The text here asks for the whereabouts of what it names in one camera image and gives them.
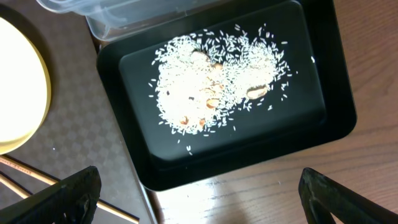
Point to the yellow plate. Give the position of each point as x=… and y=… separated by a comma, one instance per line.
x=25, y=88

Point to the clear plastic bin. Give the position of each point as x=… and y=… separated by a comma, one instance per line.
x=109, y=20

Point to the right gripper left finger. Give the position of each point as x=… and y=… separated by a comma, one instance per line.
x=73, y=200

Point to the wooden chopstick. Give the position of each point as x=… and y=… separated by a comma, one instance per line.
x=48, y=180
x=14, y=187

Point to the right wooden chopstick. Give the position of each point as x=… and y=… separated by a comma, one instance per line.
x=48, y=180

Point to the left wooden chopstick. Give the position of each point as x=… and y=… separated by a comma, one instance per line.
x=14, y=187

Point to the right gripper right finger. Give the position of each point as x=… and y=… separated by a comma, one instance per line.
x=323, y=199

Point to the rice leftovers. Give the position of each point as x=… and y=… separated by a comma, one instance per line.
x=205, y=76

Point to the brown serving tray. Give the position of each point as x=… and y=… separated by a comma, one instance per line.
x=80, y=129

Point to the black waste tray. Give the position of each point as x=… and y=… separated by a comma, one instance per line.
x=310, y=104

